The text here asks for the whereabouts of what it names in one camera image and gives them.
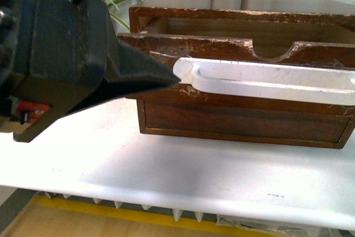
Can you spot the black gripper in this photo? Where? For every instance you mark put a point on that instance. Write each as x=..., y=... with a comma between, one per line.
x=60, y=57

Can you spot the wooden drawer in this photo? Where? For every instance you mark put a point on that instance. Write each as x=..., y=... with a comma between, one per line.
x=323, y=46

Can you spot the white drawer handle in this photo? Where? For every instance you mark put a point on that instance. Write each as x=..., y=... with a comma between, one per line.
x=264, y=80

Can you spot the dark wooden drawer cabinet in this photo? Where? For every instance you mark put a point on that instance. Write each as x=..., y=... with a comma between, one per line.
x=184, y=111

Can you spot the white spiked table trim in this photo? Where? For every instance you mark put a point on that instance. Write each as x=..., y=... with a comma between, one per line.
x=178, y=219

